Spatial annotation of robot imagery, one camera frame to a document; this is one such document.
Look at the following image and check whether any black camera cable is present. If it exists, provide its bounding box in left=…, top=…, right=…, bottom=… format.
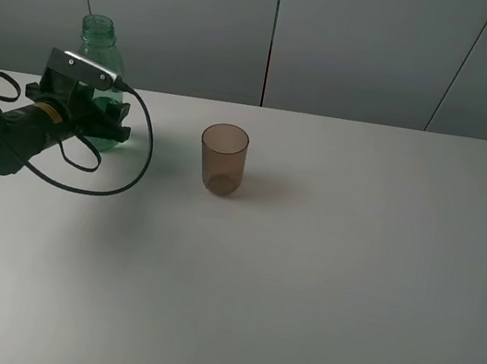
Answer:
left=0, top=59, right=165, bottom=205

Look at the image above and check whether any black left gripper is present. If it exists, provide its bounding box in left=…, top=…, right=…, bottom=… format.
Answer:
left=25, top=73, right=131, bottom=143

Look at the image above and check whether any green transparent water bottle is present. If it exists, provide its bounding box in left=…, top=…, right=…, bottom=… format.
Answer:
left=77, top=14, right=125, bottom=152

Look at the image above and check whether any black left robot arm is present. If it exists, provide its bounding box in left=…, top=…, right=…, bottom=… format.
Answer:
left=0, top=71, right=131, bottom=176

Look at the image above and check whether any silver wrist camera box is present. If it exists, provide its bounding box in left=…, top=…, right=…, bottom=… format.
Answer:
left=46, top=48, right=120, bottom=91

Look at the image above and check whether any pink translucent plastic cup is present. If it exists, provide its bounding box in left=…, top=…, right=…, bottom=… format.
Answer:
left=201, top=123, right=250, bottom=196

